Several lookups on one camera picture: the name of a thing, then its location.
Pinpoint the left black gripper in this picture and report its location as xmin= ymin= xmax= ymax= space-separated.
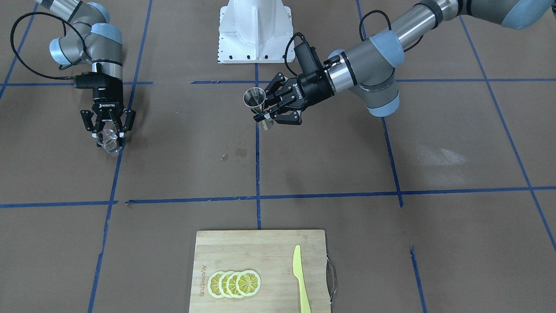
xmin=263 ymin=73 xmax=335 ymax=125

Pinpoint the steel double jigger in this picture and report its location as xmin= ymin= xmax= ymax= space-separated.
xmin=243 ymin=87 xmax=274 ymax=130

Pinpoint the yellow plastic knife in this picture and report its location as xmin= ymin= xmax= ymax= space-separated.
xmin=292 ymin=244 xmax=311 ymax=313

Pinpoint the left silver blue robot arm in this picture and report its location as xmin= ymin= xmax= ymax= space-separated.
xmin=254 ymin=0 xmax=552 ymax=125

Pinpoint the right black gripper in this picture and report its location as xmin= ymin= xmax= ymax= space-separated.
xmin=81 ymin=87 xmax=136 ymax=138

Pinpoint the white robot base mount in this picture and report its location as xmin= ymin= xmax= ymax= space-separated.
xmin=217 ymin=0 xmax=295 ymax=64

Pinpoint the bamboo cutting board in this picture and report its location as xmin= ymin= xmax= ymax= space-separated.
xmin=189 ymin=230 xmax=331 ymax=313

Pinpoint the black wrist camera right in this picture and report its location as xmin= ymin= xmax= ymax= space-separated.
xmin=73 ymin=72 xmax=111 ymax=89

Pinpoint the clear glass measuring cup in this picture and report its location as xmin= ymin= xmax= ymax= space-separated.
xmin=96 ymin=129 xmax=122 ymax=154

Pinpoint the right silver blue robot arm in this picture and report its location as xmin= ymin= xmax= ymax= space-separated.
xmin=38 ymin=0 xmax=136 ymax=138

